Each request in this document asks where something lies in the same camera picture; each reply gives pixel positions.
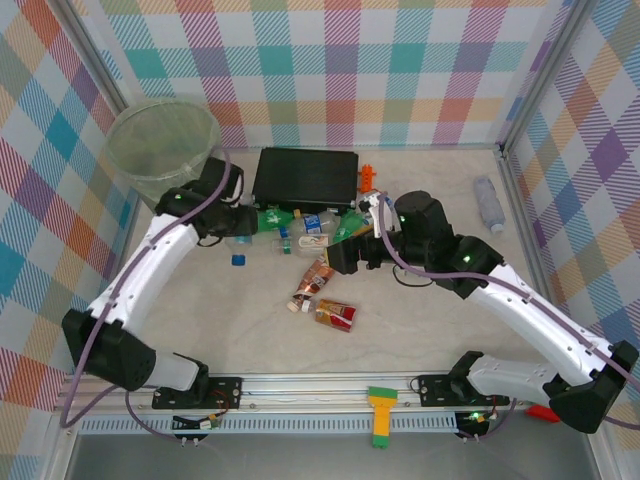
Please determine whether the clear bottle pale blue label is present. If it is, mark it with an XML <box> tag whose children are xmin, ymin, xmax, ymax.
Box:
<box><xmin>225</xmin><ymin>233</ymin><xmax>257</xmax><ymax>267</ymax></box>

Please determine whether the crushed green plastic bottle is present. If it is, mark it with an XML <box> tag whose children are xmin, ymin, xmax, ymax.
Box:
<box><xmin>255</xmin><ymin>207</ymin><xmax>301</xmax><ymax>234</ymax></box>

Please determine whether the green bottle with orange cap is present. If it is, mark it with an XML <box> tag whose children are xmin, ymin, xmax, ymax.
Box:
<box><xmin>333</xmin><ymin>209</ymin><xmax>374</xmax><ymax>246</ymax></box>

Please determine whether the clear bottle white label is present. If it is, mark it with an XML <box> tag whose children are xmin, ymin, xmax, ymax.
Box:
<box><xmin>269</xmin><ymin>233</ymin><xmax>332</xmax><ymax>259</ymax></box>

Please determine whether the copper brown plastic bottle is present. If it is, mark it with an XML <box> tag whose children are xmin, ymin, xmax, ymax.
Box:
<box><xmin>285</xmin><ymin>254</ymin><xmax>335</xmax><ymax>315</ymax></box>

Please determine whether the clear bottle small blue label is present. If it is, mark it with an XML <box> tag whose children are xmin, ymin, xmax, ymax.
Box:
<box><xmin>278</xmin><ymin>212</ymin><xmax>346</xmax><ymax>240</ymax></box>

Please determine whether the red and yellow label bottle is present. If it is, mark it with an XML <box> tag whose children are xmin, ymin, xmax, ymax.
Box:
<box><xmin>302</xmin><ymin>298</ymin><xmax>358</xmax><ymax>333</ymax></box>

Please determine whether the clear ribbed plastic bottle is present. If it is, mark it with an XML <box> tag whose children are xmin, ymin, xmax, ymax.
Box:
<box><xmin>472</xmin><ymin>174</ymin><xmax>506</xmax><ymax>235</ymax></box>

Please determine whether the translucent green waste bin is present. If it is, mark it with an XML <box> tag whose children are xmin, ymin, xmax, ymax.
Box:
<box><xmin>102</xmin><ymin>99</ymin><xmax>224</xmax><ymax>216</ymax></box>

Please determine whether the orange toy brick piece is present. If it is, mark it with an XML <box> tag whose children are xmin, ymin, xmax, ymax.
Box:
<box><xmin>358</xmin><ymin>164</ymin><xmax>379</xmax><ymax>194</ymax></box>

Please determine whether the black hard case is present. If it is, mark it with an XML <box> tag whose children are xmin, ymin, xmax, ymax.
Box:
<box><xmin>251</xmin><ymin>147</ymin><xmax>361</xmax><ymax>214</ymax></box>

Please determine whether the yellow and green brick block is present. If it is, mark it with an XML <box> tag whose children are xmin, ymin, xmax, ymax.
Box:
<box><xmin>367</xmin><ymin>385</ymin><xmax>399</xmax><ymax>451</ymax></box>

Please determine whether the grey metal panel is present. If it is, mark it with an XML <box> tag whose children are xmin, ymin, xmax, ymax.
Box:
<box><xmin>64</xmin><ymin>432</ymin><xmax>601</xmax><ymax>480</ymax></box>

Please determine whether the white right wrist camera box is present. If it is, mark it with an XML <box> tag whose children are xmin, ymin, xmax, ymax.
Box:
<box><xmin>358</xmin><ymin>191</ymin><xmax>389</xmax><ymax>227</ymax></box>

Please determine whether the aluminium back rail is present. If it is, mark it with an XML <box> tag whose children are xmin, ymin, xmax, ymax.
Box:
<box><xmin>222</xmin><ymin>143</ymin><xmax>504</xmax><ymax>152</ymax></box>

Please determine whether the aluminium side rail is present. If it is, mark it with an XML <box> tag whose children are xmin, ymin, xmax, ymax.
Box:
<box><xmin>494</xmin><ymin>144</ymin><xmax>574</xmax><ymax>371</ymax></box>

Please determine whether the aluminium frame rail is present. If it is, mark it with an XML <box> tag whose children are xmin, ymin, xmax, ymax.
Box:
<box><xmin>53</xmin><ymin>369</ymin><xmax>609</xmax><ymax>415</ymax></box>

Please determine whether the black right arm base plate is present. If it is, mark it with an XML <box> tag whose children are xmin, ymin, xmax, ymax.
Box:
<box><xmin>417</xmin><ymin>373</ymin><xmax>512</xmax><ymax>409</ymax></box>

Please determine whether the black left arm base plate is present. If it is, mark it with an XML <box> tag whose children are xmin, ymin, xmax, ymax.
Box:
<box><xmin>151</xmin><ymin>375</ymin><xmax>245</xmax><ymax>412</ymax></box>

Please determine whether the grey slotted cable duct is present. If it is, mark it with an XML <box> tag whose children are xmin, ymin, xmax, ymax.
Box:
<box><xmin>79</xmin><ymin>417</ymin><xmax>461</xmax><ymax>435</ymax></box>

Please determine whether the aluminium frame post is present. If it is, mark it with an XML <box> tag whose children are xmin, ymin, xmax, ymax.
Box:
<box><xmin>499</xmin><ymin>0</ymin><xmax>599</xmax><ymax>151</ymax></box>
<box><xmin>62</xmin><ymin>0</ymin><xmax>132</xmax><ymax>116</ymax></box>

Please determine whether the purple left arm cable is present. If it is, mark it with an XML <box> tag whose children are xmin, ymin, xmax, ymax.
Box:
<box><xmin>58</xmin><ymin>147</ymin><xmax>234</xmax><ymax>444</ymax></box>

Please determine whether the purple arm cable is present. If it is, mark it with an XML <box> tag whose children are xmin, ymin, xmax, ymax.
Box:
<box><xmin>58</xmin><ymin>147</ymin><xmax>234</xmax><ymax>444</ymax></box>
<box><xmin>372</xmin><ymin>192</ymin><xmax>640</xmax><ymax>444</ymax></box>

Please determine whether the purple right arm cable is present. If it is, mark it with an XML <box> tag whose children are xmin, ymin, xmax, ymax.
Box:
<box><xmin>372</xmin><ymin>192</ymin><xmax>640</xmax><ymax>444</ymax></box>

